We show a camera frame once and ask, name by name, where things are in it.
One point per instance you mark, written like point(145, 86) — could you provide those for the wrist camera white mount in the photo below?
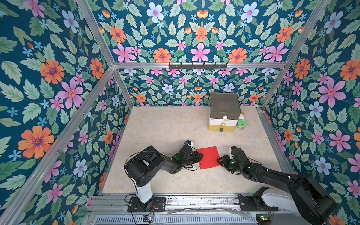
point(230, 154)
point(189, 143)

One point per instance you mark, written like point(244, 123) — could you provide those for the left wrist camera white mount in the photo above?
point(189, 143)

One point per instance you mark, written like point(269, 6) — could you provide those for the small circuit board right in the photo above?
point(262, 217)

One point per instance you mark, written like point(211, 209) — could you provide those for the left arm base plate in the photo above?
point(146, 204)

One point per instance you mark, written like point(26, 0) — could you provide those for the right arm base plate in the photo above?
point(254, 204)

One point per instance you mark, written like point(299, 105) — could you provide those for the small circuit board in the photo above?
point(148, 219)
point(262, 217)

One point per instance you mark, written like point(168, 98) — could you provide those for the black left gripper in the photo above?
point(194, 157)

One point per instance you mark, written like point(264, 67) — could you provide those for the white orange object behind cabinet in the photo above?
point(242, 116)

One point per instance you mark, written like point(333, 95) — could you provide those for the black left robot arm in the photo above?
point(144, 165)

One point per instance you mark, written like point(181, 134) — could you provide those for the aluminium front rail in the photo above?
point(173, 203)

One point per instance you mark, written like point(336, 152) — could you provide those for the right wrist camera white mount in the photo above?
point(230, 154)

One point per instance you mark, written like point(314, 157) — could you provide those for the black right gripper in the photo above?
point(227, 161)

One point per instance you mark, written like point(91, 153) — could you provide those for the small circuit board left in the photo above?
point(148, 219)

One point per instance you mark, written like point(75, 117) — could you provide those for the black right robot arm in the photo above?
point(300, 194)

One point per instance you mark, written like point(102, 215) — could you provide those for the small three-drawer cabinet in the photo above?
point(224, 112)

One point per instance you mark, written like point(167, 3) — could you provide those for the green lidded jar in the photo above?
point(241, 124)

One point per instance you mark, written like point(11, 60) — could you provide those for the black hook rail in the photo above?
point(202, 65)

